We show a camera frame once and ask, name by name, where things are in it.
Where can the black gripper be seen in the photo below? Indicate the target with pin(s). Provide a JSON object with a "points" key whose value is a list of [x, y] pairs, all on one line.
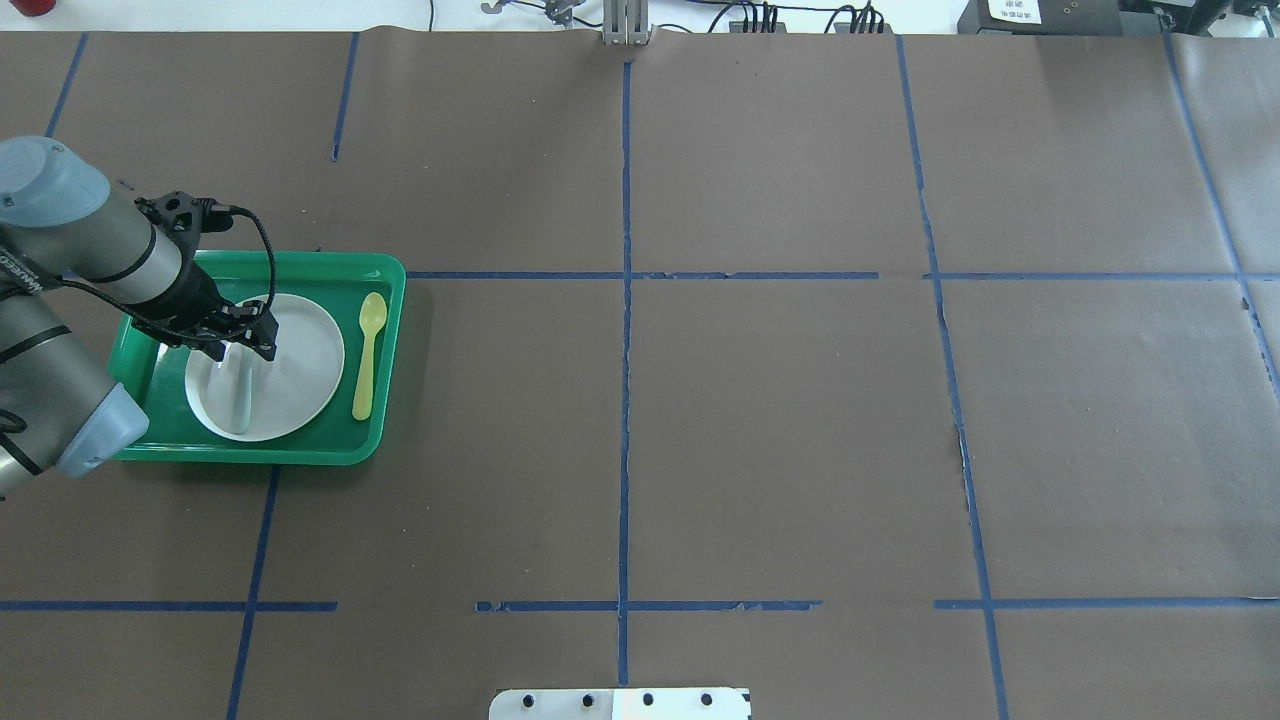
{"points": [[196, 301]]}

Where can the pale grey plastic fork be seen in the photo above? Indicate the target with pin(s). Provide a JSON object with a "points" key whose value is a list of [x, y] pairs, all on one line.
{"points": [[241, 409]]}

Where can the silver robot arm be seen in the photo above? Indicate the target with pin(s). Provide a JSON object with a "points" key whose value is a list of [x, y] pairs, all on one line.
{"points": [[68, 228]]}

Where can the white round plate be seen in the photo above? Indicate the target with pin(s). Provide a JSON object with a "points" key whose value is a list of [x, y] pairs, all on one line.
{"points": [[290, 391]]}

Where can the green plastic tray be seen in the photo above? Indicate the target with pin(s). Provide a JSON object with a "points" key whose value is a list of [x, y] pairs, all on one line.
{"points": [[155, 374]]}

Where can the yellow plastic spoon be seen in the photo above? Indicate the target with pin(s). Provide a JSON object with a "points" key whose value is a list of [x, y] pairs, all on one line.
{"points": [[372, 318]]}

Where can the black box with label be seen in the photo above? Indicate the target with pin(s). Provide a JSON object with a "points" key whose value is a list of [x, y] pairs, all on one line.
{"points": [[1046, 18]]}

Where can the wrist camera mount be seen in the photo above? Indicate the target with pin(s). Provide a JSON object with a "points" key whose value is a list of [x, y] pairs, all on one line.
{"points": [[184, 218]]}

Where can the aluminium frame post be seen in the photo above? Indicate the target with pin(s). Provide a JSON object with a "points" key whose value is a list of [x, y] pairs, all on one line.
{"points": [[626, 23]]}

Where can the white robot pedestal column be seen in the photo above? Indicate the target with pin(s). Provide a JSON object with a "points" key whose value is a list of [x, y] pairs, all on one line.
{"points": [[623, 703]]}

